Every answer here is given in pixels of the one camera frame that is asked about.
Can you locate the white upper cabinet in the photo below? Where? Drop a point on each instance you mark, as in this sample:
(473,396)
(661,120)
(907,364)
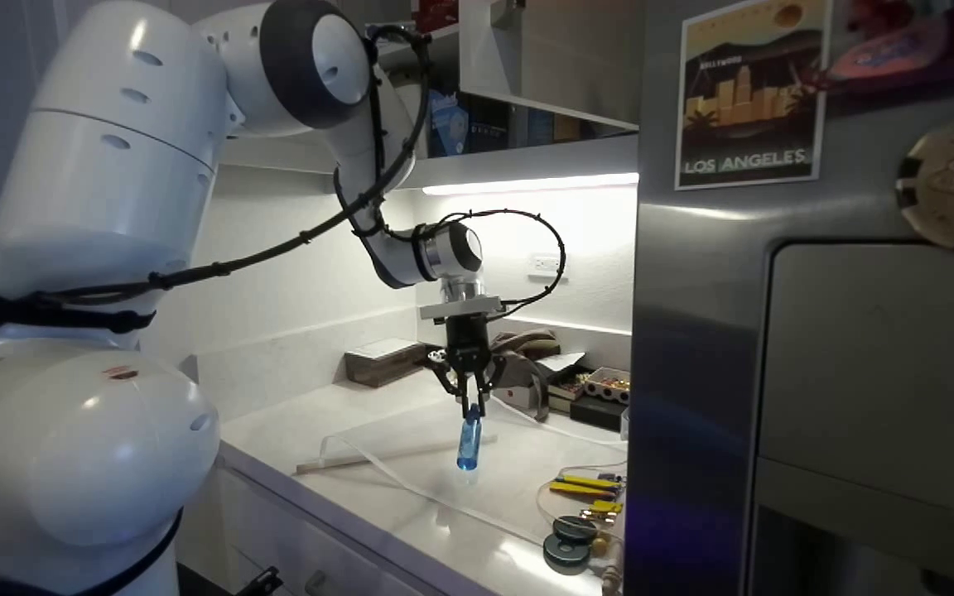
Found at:
(500,100)

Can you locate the Los Angeles poster magnet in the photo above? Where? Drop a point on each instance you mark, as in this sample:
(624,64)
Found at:
(751,106)

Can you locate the grey metal box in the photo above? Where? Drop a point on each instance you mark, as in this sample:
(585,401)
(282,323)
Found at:
(385,362)

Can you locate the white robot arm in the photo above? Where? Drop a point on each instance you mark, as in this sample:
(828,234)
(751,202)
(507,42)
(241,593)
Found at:
(100,444)

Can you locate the white wall outlet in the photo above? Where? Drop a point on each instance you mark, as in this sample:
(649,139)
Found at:
(543,269)

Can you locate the under-cabinet light strip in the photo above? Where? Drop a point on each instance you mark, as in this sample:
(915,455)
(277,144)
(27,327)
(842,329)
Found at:
(555,183)

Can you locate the yellow handled tool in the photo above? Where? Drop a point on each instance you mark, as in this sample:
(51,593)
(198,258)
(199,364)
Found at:
(585,488)

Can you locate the green tape rolls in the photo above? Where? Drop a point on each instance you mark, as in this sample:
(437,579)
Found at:
(569,543)

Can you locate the stainless steel refrigerator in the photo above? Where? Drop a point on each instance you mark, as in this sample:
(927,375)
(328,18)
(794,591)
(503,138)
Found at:
(794,341)

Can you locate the dark brick box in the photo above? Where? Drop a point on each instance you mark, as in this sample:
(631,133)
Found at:
(600,399)

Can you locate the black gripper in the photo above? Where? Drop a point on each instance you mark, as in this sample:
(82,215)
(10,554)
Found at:
(466,351)

